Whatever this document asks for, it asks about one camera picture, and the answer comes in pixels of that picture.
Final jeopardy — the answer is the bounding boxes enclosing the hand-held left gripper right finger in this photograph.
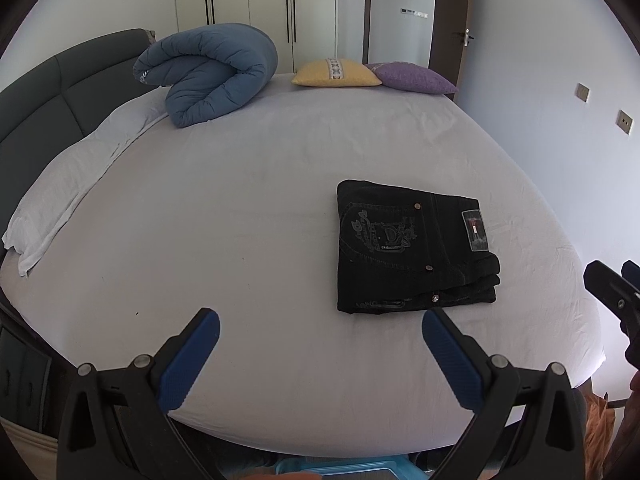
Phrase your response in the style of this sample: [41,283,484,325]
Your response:
[421,308,586,480]

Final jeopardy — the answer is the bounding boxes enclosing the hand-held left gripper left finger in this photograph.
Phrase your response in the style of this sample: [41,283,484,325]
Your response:
[56,308,226,480]

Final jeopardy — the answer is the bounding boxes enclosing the black denim pants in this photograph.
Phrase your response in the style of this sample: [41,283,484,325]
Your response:
[336,179,502,315]

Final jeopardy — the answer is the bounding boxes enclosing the blue plastic bin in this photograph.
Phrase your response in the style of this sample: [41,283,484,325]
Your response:
[275,456,417,480]

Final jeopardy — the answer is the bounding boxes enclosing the bed with white sheet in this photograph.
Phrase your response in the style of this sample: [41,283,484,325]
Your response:
[0,71,607,461]

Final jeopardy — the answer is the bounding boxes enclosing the dark nightstand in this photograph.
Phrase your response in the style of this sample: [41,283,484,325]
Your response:
[0,325,57,443]

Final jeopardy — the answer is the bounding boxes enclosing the white pillow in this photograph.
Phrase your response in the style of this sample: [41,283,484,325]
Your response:
[1,87,171,278]

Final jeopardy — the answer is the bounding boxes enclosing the purple pillow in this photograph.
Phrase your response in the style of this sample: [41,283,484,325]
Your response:
[365,61,459,96]

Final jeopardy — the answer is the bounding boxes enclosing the blue quilted duvet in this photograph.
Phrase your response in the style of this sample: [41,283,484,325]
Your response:
[132,23,279,128]

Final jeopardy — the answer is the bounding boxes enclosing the grey padded headboard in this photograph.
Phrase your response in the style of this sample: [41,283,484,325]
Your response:
[0,28,157,241]

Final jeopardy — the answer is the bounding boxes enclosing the yellow pillow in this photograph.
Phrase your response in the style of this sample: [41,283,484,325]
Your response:
[291,58,383,87]

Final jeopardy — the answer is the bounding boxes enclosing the dark wooden door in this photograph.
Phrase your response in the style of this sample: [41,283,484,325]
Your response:
[427,0,474,87]

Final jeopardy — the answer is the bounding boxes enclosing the white wardrobe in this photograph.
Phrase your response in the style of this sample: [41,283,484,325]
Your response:
[173,0,368,76]

